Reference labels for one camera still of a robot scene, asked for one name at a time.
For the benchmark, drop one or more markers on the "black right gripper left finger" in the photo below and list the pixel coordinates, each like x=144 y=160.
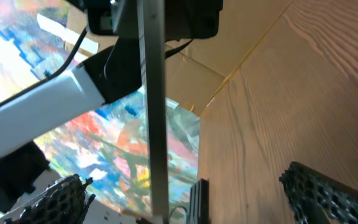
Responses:
x=65 y=202

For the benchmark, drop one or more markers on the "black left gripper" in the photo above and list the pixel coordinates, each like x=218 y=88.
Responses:
x=184 y=19

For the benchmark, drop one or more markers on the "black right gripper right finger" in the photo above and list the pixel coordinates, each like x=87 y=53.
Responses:
x=316 y=198

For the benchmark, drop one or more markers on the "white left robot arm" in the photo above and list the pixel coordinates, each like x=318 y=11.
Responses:
x=136 y=60

